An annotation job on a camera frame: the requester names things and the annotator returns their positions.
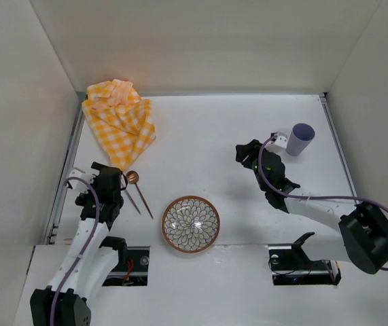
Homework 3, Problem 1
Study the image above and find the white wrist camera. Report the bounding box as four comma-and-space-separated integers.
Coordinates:
266, 132, 288, 153
65, 167, 95, 194

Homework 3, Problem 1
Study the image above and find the lilac paper cup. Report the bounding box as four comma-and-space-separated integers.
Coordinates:
286, 123, 315, 157

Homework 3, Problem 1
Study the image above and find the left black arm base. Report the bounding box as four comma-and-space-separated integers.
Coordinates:
103, 247, 150, 287

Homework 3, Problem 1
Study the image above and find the yellow white checkered cloth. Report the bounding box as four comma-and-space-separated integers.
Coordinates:
82, 79, 156, 170

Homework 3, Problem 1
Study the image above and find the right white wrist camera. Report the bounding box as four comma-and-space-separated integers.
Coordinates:
266, 132, 288, 153

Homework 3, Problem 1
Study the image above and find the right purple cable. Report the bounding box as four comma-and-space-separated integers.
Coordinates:
258, 134, 388, 272

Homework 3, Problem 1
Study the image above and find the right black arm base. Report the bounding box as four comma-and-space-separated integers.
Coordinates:
268, 232, 342, 286

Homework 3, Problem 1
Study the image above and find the floral patterned bowl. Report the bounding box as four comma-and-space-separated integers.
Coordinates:
161, 196, 220, 253

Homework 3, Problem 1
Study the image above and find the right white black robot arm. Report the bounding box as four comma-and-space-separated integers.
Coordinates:
235, 139, 388, 274

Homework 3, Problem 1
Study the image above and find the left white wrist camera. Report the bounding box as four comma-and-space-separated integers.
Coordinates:
65, 167, 95, 194

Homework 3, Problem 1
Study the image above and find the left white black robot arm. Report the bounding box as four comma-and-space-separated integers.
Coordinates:
30, 162, 127, 325

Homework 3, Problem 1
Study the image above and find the copper spoon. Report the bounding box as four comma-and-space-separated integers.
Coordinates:
126, 170, 154, 219

